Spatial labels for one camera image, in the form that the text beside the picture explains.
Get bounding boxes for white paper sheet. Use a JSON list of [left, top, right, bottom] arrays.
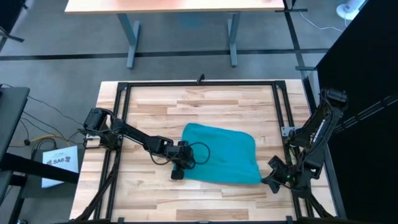
[[41, 145, 80, 189]]

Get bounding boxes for long black floor cable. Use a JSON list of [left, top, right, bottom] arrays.
[[1, 83, 86, 127]]

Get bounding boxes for white floor fan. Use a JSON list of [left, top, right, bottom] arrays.
[[335, 0, 366, 21]]

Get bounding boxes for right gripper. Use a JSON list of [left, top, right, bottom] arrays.
[[262, 155, 301, 194]]

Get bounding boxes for black aluminium table frame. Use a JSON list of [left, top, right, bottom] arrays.
[[73, 80, 348, 224]]

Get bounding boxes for black diagonal support strut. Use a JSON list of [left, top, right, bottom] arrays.
[[335, 92, 398, 133]]

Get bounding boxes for black stand base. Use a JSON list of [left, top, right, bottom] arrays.
[[275, 0, 308, 13]]

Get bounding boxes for grey partition base rail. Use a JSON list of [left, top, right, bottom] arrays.
[[294, 65, 348, 218]]

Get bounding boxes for black cable with plug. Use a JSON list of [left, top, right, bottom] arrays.
[[19, 118, 31, 147]]

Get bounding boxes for white power cable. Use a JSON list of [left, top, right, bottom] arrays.
[[300, 11, 348, 34]]

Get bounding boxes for teal towel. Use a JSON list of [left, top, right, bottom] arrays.
[[172, 122, 262, 185]]

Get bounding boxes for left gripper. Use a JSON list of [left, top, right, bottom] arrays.
[[169, 141, 196, 180]]

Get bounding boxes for black partition panel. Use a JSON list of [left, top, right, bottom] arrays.
[[315, 0, 398, 224]]

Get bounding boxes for black chair base leg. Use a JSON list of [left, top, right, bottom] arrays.
[[0, 27, 25, 43]]

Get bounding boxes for short black floor cable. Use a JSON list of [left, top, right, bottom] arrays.
[[21, 110, 68, 144]]

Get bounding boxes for black side desk top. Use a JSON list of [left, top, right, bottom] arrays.
[[0, 86, 30, 162]]

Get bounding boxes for wooden desk top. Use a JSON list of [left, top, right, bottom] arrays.
[[64, 0, 285, 15]]

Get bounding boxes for grey desk leg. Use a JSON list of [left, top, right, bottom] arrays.
[[226, 12, 242, 68], [116, 12, 141, 70]]

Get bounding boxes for yellow floor cable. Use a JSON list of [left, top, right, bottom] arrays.
[[9, 134, 72, 147]]

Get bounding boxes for black side desk crossbar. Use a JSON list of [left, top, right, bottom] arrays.
[[0, 152, 80, 184]]

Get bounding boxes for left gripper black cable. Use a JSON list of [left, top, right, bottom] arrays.
[[149, 141, 211, 170]]

